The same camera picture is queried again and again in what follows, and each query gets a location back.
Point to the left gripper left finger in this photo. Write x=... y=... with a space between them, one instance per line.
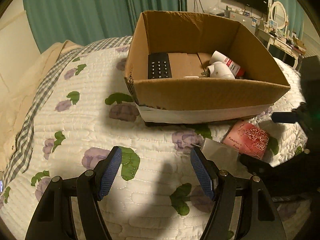
x=53 y=217

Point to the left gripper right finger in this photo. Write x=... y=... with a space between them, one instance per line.
x=258 y=218

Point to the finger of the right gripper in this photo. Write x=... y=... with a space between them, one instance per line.
x=284 y=117

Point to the pink rose box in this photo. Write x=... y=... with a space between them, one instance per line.
x=247 y=139

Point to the white charger block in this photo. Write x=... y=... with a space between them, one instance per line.
x=222 y=155

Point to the white bottle red cap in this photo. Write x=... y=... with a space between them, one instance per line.
x=236 y=70

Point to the white vanity table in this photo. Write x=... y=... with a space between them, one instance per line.
x=289 y=50

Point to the white rounded device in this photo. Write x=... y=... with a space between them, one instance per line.
x=218 y=70

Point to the floral quilted bedspread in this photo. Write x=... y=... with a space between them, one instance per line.
x=81 y=110

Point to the teal right curtain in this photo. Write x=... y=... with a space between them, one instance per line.
x=296 y=16

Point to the teal curtain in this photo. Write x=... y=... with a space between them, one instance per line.
x=296 y=16
x=86 y=21

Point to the white oval mirror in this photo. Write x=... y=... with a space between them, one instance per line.
x=278 y=15

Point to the silver mini fridge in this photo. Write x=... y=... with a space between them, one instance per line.
x=249 y=22

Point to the brown cardboard box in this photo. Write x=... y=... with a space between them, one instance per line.
x=190 y=39

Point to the black remote control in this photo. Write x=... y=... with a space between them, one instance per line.
x=159 y=66

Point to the beige blanket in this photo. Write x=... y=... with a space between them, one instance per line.
x=16 y=104

